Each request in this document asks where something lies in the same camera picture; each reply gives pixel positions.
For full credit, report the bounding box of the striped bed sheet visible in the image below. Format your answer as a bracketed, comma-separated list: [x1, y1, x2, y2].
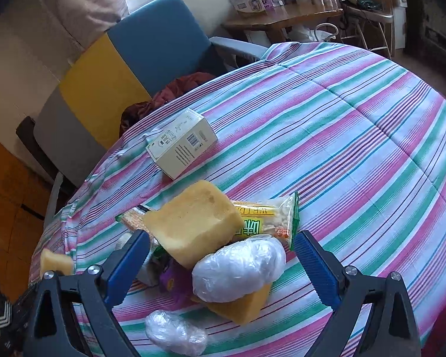
[29, 41, 446, 357]

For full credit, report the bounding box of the metal frame chair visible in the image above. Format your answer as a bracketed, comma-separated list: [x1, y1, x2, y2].
[338, 0, 398, 60]

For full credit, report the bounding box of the white plastic bag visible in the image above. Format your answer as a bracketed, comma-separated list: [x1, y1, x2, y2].
[288, 22, 339, 43]

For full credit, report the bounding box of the cream cardboard box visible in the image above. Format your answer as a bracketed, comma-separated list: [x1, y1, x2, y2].
[146, 108, 219, 180]

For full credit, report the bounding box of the yellow green snack packet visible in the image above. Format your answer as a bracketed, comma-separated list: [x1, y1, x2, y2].
[228, 191, 301, 251]

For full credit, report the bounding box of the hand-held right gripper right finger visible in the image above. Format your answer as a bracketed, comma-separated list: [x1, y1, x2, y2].
[293, 231, 422, 357]

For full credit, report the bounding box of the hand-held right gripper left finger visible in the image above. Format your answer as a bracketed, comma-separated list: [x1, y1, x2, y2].
[24, 229, 151, 357]

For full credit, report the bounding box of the small yellow sponge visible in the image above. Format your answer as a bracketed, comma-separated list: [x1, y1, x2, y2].
[40, 248, 75, 279]

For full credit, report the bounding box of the large plastic white bundle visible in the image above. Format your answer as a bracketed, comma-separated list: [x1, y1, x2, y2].
[191, 236, 287, 303]

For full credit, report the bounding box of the wooden wardrobe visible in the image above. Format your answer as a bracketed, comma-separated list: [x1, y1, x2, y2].
[0, 128, 56, 268]

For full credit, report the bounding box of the wooden desk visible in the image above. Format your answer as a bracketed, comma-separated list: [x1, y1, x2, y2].
[221, 4, 344, 43]

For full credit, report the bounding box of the large yellow sponge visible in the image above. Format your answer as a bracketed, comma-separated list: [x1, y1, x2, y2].
[143, 180, 246, 270]

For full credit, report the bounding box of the purple packet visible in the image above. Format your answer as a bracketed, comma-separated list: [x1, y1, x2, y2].
[158, 256, 194, 298]

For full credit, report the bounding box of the pink patterned curtain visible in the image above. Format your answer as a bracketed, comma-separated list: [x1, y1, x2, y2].
[33, 0, 131, 41]

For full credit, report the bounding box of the small plastic white bundle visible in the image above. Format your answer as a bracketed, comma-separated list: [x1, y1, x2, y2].
[145, 310, 208, 356]

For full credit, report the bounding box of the dark red cloth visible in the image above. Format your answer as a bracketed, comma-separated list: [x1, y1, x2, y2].
[120, 72, 217, 134]

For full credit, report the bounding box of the blue yellow grey sofa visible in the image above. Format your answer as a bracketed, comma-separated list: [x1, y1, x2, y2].
[33, 0, 270, 224]

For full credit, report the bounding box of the cracker packet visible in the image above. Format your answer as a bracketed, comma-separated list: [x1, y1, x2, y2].
[115, 206, 153, 231]

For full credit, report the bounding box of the dark patterned cloth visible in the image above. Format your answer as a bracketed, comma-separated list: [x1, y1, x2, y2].
[0, 260, 41, 357]

